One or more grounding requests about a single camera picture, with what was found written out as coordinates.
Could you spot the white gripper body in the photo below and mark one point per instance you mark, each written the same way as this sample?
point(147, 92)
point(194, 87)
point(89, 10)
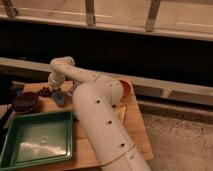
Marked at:
point(55, 81)

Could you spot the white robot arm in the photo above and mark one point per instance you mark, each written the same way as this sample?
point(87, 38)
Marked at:
point(92, 101)

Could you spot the crumpled light blue cloth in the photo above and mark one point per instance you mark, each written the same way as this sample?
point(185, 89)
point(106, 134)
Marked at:
point(73, 87)

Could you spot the dark brown bowl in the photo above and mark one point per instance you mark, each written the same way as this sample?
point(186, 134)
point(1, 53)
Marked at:
point(26, 102)

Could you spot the green plastic tray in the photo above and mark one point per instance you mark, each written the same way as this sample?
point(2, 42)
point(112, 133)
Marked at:
point(37, 139)

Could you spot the banana slice pieces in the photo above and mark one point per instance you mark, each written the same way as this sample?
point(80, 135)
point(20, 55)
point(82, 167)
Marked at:
point(121, 113)

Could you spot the orange red bowl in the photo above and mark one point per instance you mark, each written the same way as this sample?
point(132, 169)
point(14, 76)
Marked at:
point(126, 88)

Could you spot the wooden table board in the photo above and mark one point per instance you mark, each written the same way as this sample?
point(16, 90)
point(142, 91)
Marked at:
point(84, 158)

